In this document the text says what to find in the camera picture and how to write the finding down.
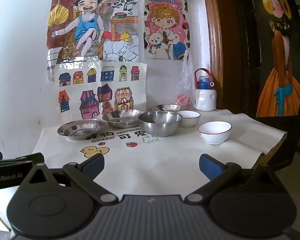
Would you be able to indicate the colourful houses drawing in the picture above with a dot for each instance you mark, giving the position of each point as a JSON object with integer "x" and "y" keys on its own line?
{"x": 95, "y": 87}

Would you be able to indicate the white bowl with red rim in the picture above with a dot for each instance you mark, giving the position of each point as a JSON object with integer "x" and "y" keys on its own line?
{"x": 213, "y": 136}
{"x": 190, "y": 121}

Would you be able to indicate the child with teddy bear drawing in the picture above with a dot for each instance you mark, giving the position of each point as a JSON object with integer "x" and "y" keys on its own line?
{"x": 165, "y": 17}

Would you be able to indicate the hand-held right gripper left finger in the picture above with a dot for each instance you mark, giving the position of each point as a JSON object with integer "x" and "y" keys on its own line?
{"x": 93, "y": 166}

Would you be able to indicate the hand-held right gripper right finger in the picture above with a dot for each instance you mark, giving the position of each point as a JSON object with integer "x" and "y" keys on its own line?
{"x": 210, "y": 166}

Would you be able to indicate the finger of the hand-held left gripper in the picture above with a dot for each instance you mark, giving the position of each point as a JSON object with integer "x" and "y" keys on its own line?
{"x": 32, "y": 158}

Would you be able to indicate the printed white table cloth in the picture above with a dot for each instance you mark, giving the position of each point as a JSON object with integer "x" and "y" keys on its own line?
{"x": 152, "y": 167}

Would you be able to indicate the stainless steel bowl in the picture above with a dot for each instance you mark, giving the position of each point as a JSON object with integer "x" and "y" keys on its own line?
{"x": 160, "y": 127}

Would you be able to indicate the clear plastic bag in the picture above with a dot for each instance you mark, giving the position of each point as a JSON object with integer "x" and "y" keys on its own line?
{"x": 186, "y": 85}

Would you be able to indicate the stainless steel plate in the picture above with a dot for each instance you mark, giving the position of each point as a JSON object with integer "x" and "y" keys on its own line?
{"x": 81, "y": 130}
{"x": 167, "y": 108}
{"x": 120, "y": 116}

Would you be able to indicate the dark door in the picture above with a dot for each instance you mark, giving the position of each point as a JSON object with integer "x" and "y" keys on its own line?
{"x": 296, "y": 135}

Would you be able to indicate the orange dress figure poster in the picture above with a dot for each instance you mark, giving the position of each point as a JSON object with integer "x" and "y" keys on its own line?
{"x": 277, "y": 92}

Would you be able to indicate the brown wooden door frame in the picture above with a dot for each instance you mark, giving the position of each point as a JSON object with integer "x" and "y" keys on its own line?
{"x": 230, "y": 55}

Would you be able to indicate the boy with fan drawing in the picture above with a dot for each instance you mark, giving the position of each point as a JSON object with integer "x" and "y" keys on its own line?
{"x": 87, "y": 25}

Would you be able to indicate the white and blue water bottle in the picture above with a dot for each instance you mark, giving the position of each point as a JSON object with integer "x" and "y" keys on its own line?
{"x": 205, "y": 100}

